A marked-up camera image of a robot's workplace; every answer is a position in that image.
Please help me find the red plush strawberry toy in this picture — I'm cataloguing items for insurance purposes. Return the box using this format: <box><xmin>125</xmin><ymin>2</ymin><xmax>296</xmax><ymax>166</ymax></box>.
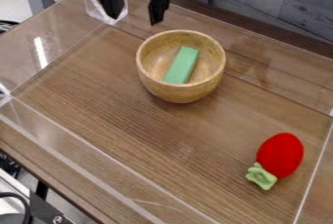
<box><xmin>246</xmin><ymin>132</ymin><xmax>305</xmax><ymax>191</ymax></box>

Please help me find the green rectangular block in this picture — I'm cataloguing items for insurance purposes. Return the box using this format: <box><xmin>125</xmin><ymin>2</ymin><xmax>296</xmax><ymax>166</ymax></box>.
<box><xmin>163</xmin><ymin>47</ymin><xmax>199</xmax><ymax>84</ymax></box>

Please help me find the black cable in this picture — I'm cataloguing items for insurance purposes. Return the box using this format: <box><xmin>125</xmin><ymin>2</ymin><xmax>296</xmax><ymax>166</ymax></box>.
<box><xmin>0</xmin><ymin>191</ymin><xmax>32</xmax><ymax>224</ymax></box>

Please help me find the clear acrylic corner bracket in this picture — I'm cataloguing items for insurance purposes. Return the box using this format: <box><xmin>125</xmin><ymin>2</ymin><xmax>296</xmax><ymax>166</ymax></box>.
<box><xmin>83</xmin><ymin>0</ymin><xmax>127</xmax><ymax>25</ymax></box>

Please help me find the black table leg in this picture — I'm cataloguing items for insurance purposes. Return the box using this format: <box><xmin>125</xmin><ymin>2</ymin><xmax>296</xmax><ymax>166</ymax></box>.
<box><xmin>35</xmin><ymin>181</ymin><xmax>48</xmax><ymax>200</ymax></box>

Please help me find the brown wooden bowl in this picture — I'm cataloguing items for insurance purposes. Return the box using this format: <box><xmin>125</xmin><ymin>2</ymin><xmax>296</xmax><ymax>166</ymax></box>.
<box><xmin>137</xmin><ymin>29</ymin><xmax>226</xmax><ymax>103</ymax></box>

